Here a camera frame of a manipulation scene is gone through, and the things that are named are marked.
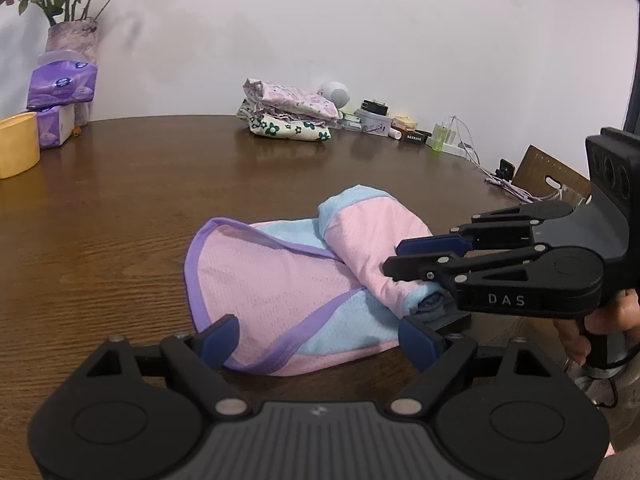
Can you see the purple mottled vase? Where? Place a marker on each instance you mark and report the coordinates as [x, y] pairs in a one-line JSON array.
[[72, 35]]

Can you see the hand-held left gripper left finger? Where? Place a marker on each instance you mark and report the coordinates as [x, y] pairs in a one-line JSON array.
[[222, 340]]

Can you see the pink and blue mesh vest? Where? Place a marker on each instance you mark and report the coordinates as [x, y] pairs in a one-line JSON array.
[[260, 280]]

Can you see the person's grey clothing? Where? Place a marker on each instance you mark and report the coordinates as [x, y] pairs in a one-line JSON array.
[[625, 435]]

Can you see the small white green box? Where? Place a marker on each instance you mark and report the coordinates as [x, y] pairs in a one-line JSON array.
[[352, 123]]

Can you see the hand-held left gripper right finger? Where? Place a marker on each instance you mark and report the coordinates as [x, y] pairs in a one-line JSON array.
[[417, 342]]

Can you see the person's right hand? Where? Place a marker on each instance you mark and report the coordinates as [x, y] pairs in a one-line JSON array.
[[570, 335]]

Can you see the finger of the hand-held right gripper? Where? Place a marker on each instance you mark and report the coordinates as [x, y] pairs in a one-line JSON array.
[[430, 245], [415, 266]]

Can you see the purple tissue pack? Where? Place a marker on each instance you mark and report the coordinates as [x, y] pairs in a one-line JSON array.
[[52, 127], [60, 85]]

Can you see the black phone holder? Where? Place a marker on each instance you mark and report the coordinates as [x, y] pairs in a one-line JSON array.
[[506, 167]]

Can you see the green translucent bottle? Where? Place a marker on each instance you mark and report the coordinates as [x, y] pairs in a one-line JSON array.
[[441, 137]]

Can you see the white round device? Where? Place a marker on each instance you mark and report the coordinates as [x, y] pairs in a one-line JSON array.
[[336, 92]]

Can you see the white power strip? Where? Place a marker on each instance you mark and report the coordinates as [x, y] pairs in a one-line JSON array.
[[457, 149]]

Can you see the small white tube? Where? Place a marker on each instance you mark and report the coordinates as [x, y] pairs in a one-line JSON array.
[[395, 134]]

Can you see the wooden chair back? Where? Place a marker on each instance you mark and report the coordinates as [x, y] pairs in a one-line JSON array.
[[540, 165]]

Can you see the clear plastic container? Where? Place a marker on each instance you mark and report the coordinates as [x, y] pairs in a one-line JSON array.
[[374, 124]]

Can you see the yellow small item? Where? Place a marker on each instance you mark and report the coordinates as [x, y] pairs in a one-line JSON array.
[[405, 123]]

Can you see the folded pink floral cloth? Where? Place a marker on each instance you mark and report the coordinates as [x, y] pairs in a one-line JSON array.
[[290, 97]]

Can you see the dark flat box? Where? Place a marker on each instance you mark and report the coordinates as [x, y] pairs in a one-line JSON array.
[[415, 136]]

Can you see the yellow mug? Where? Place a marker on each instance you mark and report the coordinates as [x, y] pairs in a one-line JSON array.
[[17, 145]]

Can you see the folded green floral cloth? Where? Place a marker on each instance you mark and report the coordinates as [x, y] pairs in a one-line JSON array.
[[285, 129]]

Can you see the small black box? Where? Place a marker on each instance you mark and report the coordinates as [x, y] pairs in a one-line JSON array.
[[375, 108]]

